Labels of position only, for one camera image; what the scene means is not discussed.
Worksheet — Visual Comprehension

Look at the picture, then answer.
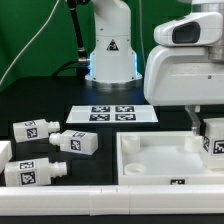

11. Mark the black cable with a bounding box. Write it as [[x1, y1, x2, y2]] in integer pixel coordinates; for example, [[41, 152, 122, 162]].
[[49, 0, 93, 78]]

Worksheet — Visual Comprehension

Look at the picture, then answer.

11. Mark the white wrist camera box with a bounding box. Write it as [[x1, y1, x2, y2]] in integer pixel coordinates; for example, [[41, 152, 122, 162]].
[[154, 12, 223, 47]]

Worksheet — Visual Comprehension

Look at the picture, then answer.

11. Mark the white left obstacle block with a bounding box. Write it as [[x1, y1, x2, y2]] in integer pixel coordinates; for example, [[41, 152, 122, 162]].
[[0, 141, 12, 174]]

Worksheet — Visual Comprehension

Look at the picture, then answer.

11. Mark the white marker sheet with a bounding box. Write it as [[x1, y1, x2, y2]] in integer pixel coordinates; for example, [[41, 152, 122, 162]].
[[66, 105, 158, 124]]

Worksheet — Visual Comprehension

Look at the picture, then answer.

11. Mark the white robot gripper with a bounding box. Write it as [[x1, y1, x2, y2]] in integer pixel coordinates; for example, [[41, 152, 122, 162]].
[[144, 46, 224, 135]]

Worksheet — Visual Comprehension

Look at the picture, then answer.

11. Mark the white square table top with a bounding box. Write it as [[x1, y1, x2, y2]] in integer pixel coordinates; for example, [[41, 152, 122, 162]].
[[116, 131, 224, 185]]

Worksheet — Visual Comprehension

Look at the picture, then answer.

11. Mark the white front obstacle rail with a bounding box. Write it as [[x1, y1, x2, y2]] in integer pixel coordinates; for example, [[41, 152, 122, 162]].
[[0, 185, 224, 216]]

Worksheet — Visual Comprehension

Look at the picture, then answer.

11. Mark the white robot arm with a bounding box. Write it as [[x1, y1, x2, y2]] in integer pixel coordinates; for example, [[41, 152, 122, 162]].
[[86, 0, 224, 133]]

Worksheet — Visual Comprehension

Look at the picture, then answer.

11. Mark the white cable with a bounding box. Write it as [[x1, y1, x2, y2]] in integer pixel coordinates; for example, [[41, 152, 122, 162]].
[[0, 0, 61, 87]]

